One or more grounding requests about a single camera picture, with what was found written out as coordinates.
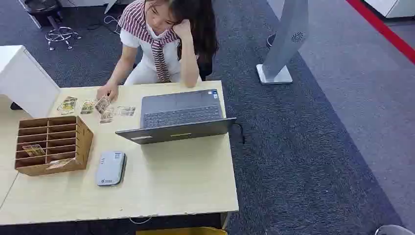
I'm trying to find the grey standing panel with base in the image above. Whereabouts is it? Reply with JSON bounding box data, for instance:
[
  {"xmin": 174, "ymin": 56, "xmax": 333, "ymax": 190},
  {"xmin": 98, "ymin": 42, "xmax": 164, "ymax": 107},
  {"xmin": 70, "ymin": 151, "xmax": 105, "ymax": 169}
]
[{"xmin": 255, "ymin": 0, "xmax": 310, "ymax": 86}]

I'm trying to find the yellow box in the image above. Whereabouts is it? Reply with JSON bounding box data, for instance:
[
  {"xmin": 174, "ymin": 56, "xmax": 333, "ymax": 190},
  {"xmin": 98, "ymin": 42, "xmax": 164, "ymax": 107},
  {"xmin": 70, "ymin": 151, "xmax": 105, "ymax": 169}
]
[{"xmin": 136, "ymin": 226, "xmax": 228, "ymax": 235}]

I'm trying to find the person's left hand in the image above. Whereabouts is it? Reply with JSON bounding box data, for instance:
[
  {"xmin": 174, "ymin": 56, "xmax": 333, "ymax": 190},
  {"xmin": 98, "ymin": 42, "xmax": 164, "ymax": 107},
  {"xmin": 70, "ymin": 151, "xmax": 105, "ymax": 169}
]
[{"xmin": 172, "ymin": 19, "xmax": 194, "ymax": 42}]

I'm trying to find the white cable under desk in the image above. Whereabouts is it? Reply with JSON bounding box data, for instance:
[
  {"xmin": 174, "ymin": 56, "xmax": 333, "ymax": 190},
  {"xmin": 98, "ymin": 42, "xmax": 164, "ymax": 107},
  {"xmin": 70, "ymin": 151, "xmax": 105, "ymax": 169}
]
[{"xmin": 129, "ymin": 216, "xmax": 153, "ymax": 225}]

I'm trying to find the person's right hand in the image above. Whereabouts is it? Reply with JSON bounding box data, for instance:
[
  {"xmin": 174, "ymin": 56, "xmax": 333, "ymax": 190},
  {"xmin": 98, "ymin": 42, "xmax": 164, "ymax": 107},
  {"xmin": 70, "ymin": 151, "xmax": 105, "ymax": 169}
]
[{"xmin": 96, "ymin": 83, "xmax": 119, "ymax": 102}]

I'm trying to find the grey round object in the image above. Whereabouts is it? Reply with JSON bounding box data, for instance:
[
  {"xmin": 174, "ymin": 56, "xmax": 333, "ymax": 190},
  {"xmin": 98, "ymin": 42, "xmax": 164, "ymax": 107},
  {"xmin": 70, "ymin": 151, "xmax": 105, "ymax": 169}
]
[{"xmin": 374, "ymin": 224, "xmax": 415, "ymax": 235}]

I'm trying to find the black stool with chrome base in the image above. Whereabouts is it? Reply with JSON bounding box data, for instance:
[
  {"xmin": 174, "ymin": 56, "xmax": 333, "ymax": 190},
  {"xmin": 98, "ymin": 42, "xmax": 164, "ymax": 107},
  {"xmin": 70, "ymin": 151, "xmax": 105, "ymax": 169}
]
[{"xmin": 23, "ymin": 0, "xmax": 83, "ymax": 52}]

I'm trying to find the white furniture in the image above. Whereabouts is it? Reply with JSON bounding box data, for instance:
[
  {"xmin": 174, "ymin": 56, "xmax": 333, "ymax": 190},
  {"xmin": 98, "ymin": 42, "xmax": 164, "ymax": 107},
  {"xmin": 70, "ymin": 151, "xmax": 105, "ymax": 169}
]
[{"xmin": 364, "ymin": 0, "xmax": 415, "ymax": 19}]

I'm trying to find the white floor cable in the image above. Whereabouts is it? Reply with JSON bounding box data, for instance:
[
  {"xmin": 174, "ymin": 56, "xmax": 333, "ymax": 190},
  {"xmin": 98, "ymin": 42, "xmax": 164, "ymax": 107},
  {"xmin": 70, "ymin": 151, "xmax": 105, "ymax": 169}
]
[{"xmin": 103, "ymin": 14, "xmax": 123, "ymax": 35}]

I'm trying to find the black laptop cable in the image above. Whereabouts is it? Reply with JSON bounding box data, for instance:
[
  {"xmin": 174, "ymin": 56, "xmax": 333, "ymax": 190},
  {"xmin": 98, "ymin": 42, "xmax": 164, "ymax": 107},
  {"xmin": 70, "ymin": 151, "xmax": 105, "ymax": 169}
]
[{"xmin": 234, "ymin": 122, "xmax": 246, "ymax": 145}]

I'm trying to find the white cabinet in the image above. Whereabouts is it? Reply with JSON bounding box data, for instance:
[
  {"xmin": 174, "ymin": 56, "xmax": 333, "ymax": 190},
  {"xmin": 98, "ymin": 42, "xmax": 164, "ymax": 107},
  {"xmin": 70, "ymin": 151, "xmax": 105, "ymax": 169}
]
[{"xmin": 0, "ymin": 45, "xmax": 62, "ymax": 119}]

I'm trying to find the person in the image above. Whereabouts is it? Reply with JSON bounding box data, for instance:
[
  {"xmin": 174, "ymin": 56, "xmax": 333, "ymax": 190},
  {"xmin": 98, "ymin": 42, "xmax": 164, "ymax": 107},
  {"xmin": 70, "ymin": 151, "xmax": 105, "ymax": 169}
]
[{"xmin": 96, "ymin": 0, "xmax": 220, "ymax": 102}]

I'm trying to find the wooden card box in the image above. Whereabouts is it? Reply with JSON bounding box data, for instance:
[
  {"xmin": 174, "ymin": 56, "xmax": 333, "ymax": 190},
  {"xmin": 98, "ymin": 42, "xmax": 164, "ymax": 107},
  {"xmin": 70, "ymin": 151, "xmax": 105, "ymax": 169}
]
[{"xmin": 14, "ymin": 116, "xmax": 94, "ymax": 177}]

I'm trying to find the pale grey flat device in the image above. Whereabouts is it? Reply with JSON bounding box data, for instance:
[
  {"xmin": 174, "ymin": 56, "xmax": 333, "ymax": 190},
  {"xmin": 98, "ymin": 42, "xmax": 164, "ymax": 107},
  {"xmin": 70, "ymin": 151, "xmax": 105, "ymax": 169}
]
[{"xmin": 95, "ymin": 150, "xmax": 127, "ymax": 188}]

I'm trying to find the grey open laptop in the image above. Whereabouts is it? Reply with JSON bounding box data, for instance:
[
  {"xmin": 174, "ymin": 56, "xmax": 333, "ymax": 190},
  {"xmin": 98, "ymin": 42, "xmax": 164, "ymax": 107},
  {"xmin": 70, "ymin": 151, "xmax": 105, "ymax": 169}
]
[{"xmin": 115, "ymin": 89, "xmax": 237, "ymax": 145}]

